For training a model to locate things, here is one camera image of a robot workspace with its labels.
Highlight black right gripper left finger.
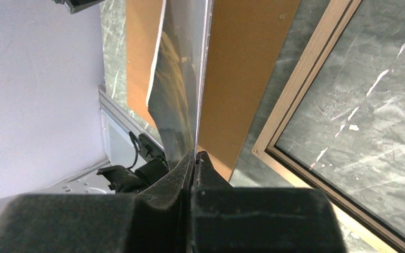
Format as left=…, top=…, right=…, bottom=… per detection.
left=0, top=151, right=195, bottom=252

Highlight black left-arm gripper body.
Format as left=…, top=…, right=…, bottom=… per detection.
left=53, top=0, right=104, bottom=14

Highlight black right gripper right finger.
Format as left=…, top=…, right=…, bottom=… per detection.
left=190, top=151, right=346, bottom=252

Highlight landscape photo print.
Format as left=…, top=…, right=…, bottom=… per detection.
left=146, top=1, right=214, bottom=169

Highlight brown frame backing board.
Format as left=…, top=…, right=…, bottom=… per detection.
left=126, top=1, right=300, bottom=179

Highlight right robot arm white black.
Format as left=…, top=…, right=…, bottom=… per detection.
left=0, top=134, right=346, bottom=252

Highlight aluminium rail frame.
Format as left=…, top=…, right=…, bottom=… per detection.
left=0, top=84, right=165, bottom=238

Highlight light wooden picture frame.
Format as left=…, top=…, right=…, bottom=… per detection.
left=251, top=0, right=405, bottom=253

